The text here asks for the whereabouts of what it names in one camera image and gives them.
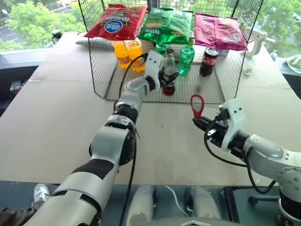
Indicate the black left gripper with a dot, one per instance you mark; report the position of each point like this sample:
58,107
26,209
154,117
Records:
162,77

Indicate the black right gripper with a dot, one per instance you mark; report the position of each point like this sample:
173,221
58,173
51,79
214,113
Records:
217,134

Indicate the red bottle opener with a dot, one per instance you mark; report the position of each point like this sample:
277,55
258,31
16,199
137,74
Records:
196,114

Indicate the glass cola bottle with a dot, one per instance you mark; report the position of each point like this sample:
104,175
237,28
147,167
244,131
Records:
168,90

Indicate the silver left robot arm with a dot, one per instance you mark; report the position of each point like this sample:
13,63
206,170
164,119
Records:
110,141

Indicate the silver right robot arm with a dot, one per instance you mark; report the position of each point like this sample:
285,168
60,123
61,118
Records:
265,150

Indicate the green soda plastic bottle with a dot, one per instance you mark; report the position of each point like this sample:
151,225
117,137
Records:
187,60
161,49

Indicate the orange soda plastic bottle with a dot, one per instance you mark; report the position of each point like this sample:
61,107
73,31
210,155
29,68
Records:
121,55
136,55

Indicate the black cola plastic bottle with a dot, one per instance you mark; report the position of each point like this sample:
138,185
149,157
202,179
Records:
208,63

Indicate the green chips bag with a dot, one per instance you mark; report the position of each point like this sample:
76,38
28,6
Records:
164,26

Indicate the pink chips bag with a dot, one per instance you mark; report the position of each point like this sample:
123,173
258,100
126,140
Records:
218,33

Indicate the crumpled white plastic wrap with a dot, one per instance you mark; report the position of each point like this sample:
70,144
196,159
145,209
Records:
248,67

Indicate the red chips bag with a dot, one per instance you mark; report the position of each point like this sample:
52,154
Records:
117,23

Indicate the grey rounded robot leg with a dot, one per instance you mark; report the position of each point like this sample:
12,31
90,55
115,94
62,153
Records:
141,204
203,202

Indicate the white gun-shaped plastic tool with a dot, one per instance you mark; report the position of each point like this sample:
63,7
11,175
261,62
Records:
257,40

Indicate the black chair base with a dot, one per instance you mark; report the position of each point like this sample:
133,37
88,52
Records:
261,200

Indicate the grey robot chest plate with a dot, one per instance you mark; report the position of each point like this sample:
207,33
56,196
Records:
190,223

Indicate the black round device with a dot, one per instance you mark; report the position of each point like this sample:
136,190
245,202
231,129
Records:
56,35

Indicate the red and white device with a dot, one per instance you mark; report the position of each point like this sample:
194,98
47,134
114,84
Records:
16,87

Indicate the white sneaker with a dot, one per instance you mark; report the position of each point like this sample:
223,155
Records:
40,193

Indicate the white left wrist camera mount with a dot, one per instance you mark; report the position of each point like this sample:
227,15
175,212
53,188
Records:
152,66

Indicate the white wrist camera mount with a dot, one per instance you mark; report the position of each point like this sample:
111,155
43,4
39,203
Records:
152,66
235,117

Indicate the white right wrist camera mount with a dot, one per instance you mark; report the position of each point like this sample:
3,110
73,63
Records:
235,117

